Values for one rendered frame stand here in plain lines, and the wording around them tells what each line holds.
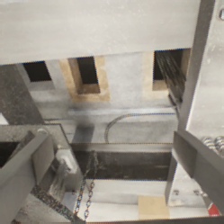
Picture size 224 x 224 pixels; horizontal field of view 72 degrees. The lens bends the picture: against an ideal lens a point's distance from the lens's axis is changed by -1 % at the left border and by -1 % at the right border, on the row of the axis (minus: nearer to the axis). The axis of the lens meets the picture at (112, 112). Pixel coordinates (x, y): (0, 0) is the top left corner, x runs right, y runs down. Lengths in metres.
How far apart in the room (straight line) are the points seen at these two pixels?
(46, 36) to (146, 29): 0.25
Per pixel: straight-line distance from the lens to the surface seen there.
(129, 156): 1.04
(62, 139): 0.66
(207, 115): 0.57
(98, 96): 1.30
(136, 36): 0.42
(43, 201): 0.57
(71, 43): 0.45
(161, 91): 1.27
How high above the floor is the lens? 1.07
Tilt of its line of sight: 51 degrees down
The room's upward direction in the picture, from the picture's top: 171 degrees counter-clockwise
